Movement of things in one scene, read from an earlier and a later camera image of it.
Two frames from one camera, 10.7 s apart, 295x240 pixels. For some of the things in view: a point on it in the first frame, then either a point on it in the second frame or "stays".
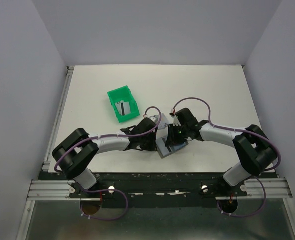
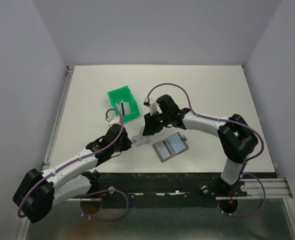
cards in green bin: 124,107 stays
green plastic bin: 124,93 stays
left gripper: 153,147 -> 127,144
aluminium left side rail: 46,166 stays
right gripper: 171,136 -> 150,128
